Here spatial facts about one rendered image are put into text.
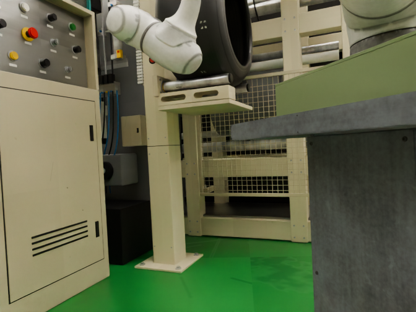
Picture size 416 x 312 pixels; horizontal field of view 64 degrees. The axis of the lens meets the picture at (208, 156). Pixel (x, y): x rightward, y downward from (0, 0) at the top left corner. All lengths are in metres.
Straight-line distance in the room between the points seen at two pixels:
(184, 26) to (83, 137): 0.80
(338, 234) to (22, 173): 1.07
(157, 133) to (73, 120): 0.42
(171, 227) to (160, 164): 0.32
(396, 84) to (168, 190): 1.32
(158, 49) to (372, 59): 0.60
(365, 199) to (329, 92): 0.21
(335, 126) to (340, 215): 0.24
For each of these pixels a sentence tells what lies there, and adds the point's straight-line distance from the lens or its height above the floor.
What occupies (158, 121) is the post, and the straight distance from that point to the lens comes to 1.71.
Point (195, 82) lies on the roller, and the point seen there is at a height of 0.90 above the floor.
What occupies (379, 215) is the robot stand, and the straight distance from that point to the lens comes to 0.67.
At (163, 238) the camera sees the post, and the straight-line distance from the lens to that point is 1.76.
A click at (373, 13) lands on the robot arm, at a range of 0.69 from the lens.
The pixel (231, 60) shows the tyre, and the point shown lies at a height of 0.98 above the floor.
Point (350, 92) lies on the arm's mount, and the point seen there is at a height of 0.68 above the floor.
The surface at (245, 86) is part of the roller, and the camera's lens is 1.75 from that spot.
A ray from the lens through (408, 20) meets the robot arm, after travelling 0.75.
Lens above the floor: 0.60
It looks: 1 degrees down
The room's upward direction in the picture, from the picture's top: 3 degrees counter-clockwise
